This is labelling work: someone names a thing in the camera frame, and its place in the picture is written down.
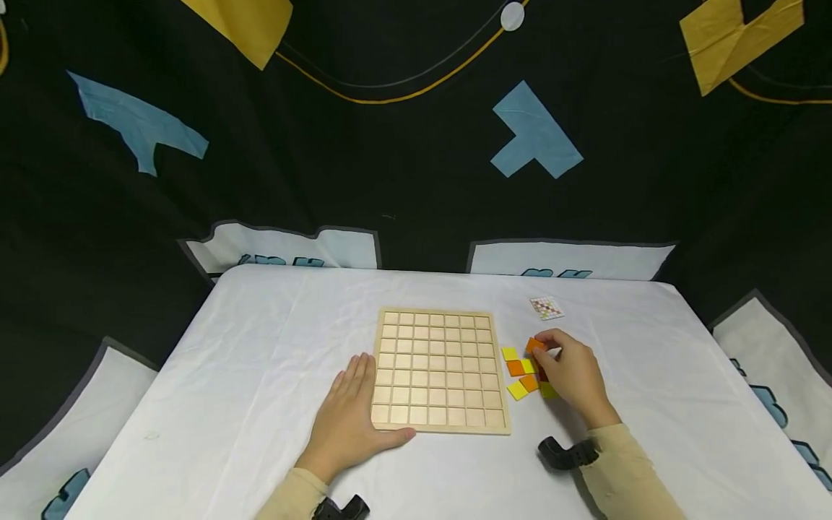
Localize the person's left hand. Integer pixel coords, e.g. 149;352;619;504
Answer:
295;353;417;483

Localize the person's right hand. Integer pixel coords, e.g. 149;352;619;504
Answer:
534;329;623;432

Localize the person's left forearm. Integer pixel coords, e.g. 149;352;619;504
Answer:
253;466;330;520

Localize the person's right forearm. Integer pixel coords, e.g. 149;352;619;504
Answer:
577;422;688;520

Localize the small checkered pattern card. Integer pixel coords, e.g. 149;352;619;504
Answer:
529;296;566;321

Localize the pile of coloured tiles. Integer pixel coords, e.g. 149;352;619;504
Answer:
500;347;560;402

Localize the wooden grid board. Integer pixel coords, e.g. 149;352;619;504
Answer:
370;308;513;437

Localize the black wrist band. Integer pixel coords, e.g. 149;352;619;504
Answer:
312;494;371;520
537;435;601;472

